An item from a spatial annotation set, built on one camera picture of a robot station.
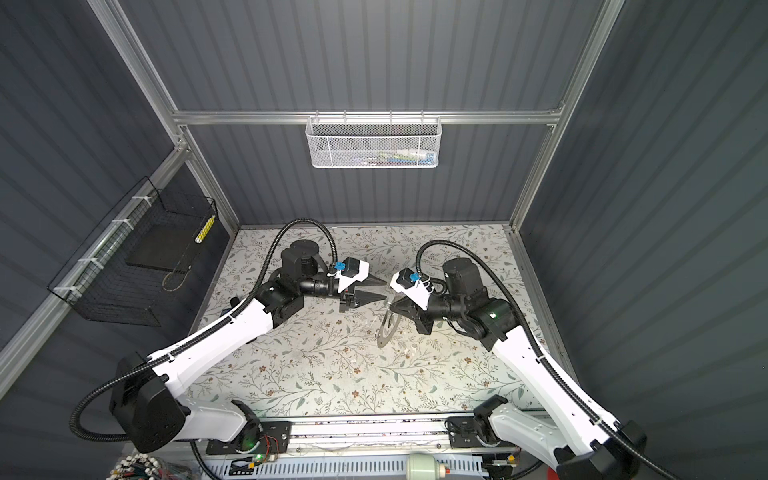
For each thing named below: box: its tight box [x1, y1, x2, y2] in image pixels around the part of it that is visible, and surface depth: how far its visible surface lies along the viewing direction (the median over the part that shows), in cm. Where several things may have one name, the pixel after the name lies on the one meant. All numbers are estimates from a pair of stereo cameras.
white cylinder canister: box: [406, 454, 439, 480], surface depth 64 cm
